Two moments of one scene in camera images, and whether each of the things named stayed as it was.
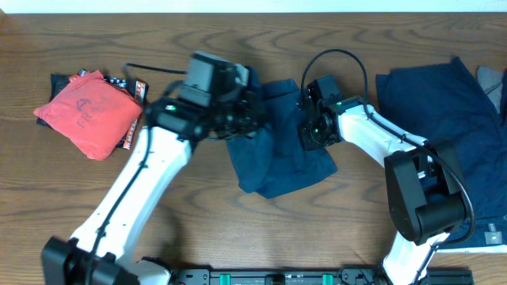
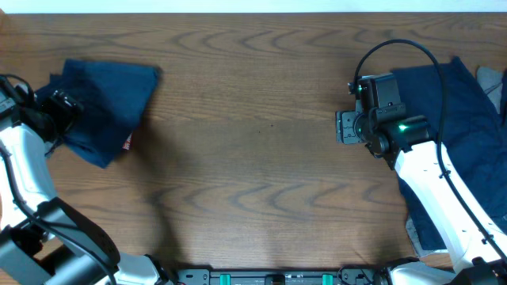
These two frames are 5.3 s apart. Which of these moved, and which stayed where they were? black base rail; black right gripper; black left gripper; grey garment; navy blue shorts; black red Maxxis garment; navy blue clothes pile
Moved: black left gripper; navy blue shorts; black red Maxxis garment; black right gripper
Stayed: grey garment; navy blue clothes pile; black base rail
